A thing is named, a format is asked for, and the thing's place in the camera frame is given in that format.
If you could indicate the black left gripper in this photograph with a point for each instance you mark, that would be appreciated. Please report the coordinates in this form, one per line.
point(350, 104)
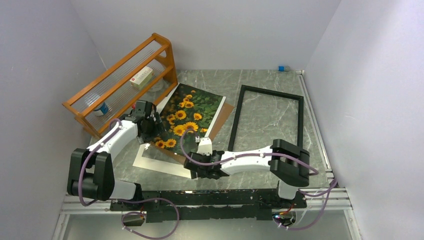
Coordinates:
point(158, 129)

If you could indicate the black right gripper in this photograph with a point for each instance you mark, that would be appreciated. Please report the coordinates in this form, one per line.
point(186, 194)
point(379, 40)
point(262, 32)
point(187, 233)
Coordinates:
point(195, 175)

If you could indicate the white mat board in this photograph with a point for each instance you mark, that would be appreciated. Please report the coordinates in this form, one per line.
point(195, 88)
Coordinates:
point(166, 167)

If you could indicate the sunflower photo print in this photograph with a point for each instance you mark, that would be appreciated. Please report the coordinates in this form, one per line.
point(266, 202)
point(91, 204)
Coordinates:
point(188, 113)

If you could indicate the brown backing board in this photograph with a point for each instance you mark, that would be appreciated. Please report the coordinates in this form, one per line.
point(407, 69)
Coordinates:
point(154, 154)

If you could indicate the black picture frame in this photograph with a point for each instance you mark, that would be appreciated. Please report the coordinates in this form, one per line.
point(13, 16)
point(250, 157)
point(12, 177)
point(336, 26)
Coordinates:
point(244, 88)

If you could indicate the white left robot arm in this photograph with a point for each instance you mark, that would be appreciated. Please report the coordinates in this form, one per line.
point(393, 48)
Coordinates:
point(91, 173)

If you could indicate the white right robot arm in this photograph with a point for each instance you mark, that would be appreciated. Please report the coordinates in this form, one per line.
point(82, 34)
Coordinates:
point(288, 162)

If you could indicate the white red medicine box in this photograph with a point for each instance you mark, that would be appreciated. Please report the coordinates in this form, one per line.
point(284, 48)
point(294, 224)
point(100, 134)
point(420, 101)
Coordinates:
point(142, 78)

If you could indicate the orange wooden shelf rack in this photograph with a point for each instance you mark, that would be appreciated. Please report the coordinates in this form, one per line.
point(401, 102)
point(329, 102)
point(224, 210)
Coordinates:
point(111, 95)

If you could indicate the blue capped small bottle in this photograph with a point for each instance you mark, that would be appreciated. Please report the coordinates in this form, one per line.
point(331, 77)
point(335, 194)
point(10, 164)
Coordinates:
point(284, 68)

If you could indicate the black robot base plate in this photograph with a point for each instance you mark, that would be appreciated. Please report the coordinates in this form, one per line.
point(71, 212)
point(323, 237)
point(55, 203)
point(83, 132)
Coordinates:
point(260, 204)

